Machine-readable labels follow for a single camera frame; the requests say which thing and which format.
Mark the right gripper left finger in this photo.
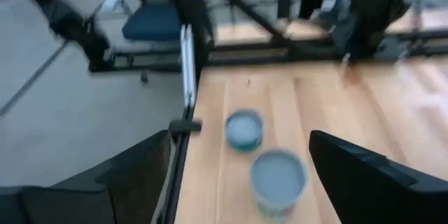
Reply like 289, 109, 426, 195
0, 129, 174, 224

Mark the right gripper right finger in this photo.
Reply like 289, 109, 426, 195
309, 129, 448, 224

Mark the mixed vegetables labelled can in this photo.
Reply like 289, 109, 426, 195
248, 148, 309, 220

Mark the short teal can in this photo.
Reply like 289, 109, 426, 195
223, 108, 265, 153

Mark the black equipment stand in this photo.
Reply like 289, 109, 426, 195
6, 0, 112, 74

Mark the blue office chair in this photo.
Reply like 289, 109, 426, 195
94, 0, 183, 85

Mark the black table edge frame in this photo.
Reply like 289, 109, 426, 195
150, 31, 448, 224

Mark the black frame clamp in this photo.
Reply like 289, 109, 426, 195
167, 118, 203, 136

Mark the silver aluminium frame post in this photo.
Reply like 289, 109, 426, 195
179, 23, 197, 109

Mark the black frame post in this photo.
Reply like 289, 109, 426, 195
167, 0, 215, 78

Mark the black diagonal frame strut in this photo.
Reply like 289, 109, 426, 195
213, 0, 295, 45

